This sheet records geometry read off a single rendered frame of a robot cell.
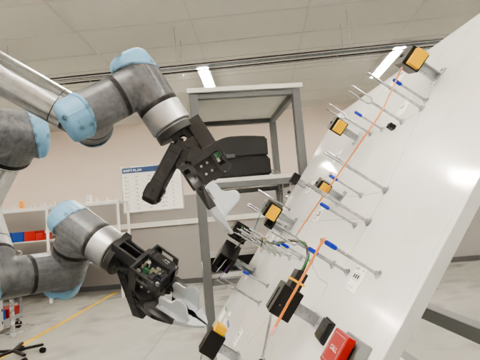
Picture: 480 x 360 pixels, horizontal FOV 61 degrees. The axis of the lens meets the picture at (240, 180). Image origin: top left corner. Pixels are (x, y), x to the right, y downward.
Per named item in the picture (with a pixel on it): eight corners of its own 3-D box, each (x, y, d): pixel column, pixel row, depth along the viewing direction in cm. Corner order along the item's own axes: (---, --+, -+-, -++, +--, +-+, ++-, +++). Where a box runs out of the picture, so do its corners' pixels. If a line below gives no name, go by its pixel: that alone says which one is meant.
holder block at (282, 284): (283, 316, 76) (265, 305, 76) (298, 290, 76) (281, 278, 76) (288, 323, 72) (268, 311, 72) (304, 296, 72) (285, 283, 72)
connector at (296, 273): (291, 296, 75) (282, 290, 75) (304, 272, 76) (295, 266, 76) (295, 298, 73) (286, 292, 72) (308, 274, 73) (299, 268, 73)
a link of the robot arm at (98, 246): (84, 266, 78) (116, 242, 84) (101, 279, 77) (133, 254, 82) (83, 240, 73) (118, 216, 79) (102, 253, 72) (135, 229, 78)
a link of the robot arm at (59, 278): (16, 283, 82) (28, 238, 78) (70, 274, 90) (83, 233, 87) (31, 311, 77) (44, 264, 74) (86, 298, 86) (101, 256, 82)
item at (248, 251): (207, 273, 175) (206, 258, 175) (205, 264, 210) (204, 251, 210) (283, 266, 178) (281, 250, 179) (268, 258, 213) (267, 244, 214)
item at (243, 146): (204, 180, 179) (201, 136, 181) (202, 184, 203) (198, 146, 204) (272, 175, 184) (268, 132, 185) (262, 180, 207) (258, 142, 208)
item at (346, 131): (355, 130, 130) (331, 114, 130) (363, 132, 119) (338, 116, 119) (347, 142, 131) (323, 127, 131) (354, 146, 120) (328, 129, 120)
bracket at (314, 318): (310, 322, 76) (287, 308, 76) (316, 311, 77) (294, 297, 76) (316, 330, 72) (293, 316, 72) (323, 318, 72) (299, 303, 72)
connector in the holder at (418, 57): (426, 54, 86) (416, 48, 85) (429, 53, 84) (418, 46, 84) (416, 69, 86) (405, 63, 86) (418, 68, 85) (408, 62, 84)
